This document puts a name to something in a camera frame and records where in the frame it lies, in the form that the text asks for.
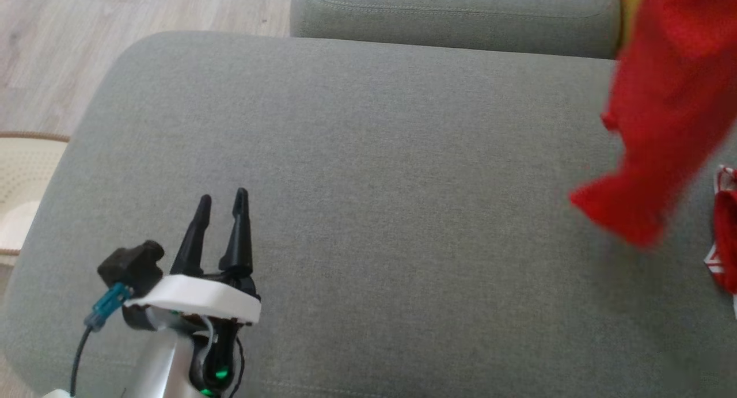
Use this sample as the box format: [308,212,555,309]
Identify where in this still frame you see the cream laundry basket brown rim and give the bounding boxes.
[0,132,71,257]

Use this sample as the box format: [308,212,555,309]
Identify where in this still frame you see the thin black camera cable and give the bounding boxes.
[69,326,93,396]

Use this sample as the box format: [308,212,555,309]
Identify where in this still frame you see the wide grey sofa chaise seat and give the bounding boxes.
[0,31,737,398]

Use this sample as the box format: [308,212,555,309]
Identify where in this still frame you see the red basketball jersey with lettering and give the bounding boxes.
[704,165,737,319]

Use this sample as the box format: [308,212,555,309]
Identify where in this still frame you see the grey sofa seat cushion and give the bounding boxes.
[290,0,624,60]

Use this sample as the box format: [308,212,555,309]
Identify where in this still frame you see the teal cable connector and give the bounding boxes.
[85,283,134,331]

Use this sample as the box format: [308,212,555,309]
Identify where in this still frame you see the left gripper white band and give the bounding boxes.
[123,188,263,325]

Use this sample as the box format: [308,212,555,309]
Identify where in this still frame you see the yellow sofa back cushion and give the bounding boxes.
[618,0,648,48]

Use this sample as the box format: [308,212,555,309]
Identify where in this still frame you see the red shorts with white trim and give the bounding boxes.
[569,0,737,250]

